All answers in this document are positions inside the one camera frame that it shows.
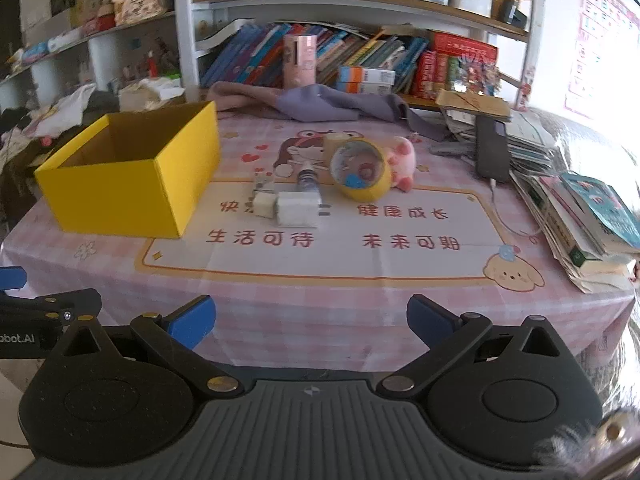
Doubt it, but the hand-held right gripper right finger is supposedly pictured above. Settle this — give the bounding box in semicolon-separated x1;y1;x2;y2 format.
376;294;578;396

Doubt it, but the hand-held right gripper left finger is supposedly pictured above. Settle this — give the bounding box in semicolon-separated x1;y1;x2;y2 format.
50;296;246;397

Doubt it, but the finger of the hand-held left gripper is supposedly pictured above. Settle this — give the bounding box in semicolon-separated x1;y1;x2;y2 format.
0;288;102;325
0;266;27;291

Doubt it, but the yellow cardboard box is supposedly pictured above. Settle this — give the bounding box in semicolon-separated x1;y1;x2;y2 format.
34;101;221;239

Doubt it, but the yellow tape roll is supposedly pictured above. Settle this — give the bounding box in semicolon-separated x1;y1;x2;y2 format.
329;137;392;201

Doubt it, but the white plug charger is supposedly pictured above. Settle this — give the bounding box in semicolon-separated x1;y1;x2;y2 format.
276;191;332;227

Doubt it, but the pink plush toy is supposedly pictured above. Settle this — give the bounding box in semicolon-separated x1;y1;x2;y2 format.
382;135;419;194

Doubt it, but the small clear bottle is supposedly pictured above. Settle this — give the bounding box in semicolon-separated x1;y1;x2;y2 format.
296;162;321;196

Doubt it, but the cream cube charger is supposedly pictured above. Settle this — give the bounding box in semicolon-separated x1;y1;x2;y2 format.
252;194;277;219

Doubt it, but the pile of workbooks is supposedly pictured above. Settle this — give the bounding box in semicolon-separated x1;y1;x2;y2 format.
510;170;640;294

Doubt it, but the grey plastic case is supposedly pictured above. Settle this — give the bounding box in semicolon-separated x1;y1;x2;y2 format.
429;141;476;156

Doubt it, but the white plastic bag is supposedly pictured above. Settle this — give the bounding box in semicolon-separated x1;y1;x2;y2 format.
22;84;97;139

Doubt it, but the black tablet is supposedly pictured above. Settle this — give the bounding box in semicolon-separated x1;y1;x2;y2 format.
474;116;512;182

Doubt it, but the fuzzy grey sleeve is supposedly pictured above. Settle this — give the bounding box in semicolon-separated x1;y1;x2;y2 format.
532;405;640;480

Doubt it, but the stack of papers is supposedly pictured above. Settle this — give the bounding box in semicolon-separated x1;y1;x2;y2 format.
442;107;557;176

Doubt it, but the teal cover book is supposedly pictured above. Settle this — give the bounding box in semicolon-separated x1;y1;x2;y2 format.
560;172;640;252

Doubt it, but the tissue pack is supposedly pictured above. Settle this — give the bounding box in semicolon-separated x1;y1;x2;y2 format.
119;80;186;113

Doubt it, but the pink and purple cloth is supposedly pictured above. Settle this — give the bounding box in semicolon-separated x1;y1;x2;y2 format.
209;81;451;142

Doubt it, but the orange and blue carton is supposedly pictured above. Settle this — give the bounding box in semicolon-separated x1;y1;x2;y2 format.
339;66;396;84
336;80;394;95

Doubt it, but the slim red dictionary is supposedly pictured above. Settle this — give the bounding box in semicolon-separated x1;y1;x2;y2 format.
432;53;451;99

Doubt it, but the thick red dictionary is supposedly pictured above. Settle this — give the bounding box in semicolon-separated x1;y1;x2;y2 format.
411;50;436;99

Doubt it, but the green dictionary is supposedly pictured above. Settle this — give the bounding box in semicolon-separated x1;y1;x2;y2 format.
447;55;463;96

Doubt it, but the white side shelf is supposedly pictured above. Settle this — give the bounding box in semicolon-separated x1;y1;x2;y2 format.
0;10;181;111

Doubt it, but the row of leaning books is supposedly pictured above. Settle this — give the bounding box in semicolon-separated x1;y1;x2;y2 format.
200;22;431;96

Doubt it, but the red book set box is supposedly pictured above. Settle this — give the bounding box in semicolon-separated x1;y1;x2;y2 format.
431;32;500;62

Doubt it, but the pink cylindrical tumbler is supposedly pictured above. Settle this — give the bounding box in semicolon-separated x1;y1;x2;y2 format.
283;35;318;89

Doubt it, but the white bookshelf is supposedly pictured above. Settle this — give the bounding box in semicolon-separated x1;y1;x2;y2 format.
172;0;547;111

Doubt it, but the small black box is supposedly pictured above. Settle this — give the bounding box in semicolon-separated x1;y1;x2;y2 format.
500;0;529;29

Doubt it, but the white cable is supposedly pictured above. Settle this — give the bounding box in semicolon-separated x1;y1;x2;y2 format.
490;177;543;237

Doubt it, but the bunch of colourful keychains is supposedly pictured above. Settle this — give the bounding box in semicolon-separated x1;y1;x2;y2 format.
460;58;501;97

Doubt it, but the pink wall poster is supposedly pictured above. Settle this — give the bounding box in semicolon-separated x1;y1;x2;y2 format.
565;0;640;121

